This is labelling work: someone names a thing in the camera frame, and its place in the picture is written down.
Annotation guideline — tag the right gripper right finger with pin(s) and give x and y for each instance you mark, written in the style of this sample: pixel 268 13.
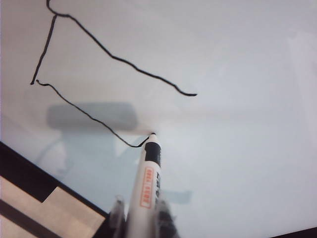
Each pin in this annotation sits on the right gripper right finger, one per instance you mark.
pixel 166 220

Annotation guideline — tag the whiteboard with black frame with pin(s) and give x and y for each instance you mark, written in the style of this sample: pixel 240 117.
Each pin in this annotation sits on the whiteboard with black frame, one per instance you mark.
pixel 223 74

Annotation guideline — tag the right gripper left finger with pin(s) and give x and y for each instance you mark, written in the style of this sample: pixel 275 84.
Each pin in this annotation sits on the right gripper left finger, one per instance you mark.
pixel 117 218

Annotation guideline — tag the white marker pen black cap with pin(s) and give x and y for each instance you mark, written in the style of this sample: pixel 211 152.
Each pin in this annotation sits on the white marker pen black cap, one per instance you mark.
pixel 146 178

